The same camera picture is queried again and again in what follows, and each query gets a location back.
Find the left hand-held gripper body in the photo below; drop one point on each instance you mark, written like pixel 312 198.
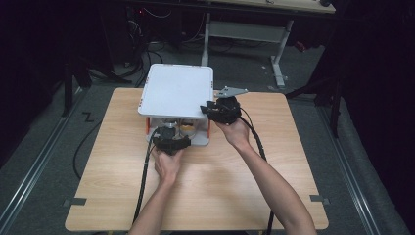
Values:
pixel 169 143

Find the white two-tier shoe rack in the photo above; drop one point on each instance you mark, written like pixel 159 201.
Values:
pixel 176 91

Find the person's right hand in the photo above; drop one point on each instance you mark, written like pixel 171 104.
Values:
pixel 236 133

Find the wooden desk with white legs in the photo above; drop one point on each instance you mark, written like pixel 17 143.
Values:
pixel 248 31

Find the metal floor rail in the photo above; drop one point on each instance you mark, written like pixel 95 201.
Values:
pixel 352 176
pixel 36 163

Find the person's left hand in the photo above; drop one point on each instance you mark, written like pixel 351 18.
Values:
pixel 168 166

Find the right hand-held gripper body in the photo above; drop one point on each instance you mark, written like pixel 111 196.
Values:
pixel 226 109

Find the black metal stand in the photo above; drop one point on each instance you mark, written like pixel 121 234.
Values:
pixel 70 88
pixel 329 98

